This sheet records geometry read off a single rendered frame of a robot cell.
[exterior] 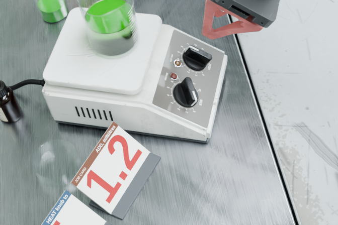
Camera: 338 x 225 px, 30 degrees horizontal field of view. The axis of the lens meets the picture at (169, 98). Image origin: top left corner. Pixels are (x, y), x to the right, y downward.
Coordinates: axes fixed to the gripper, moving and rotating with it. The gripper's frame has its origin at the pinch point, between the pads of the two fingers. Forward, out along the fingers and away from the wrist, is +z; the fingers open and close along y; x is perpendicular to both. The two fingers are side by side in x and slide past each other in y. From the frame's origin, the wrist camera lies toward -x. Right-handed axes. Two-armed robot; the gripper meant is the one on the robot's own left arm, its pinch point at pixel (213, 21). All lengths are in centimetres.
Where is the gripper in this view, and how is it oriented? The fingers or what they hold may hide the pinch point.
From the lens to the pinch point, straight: 72.2
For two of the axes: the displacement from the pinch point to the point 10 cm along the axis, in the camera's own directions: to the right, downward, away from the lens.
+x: 8.8, 4.3, 2.2
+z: -4.2, 4.5, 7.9
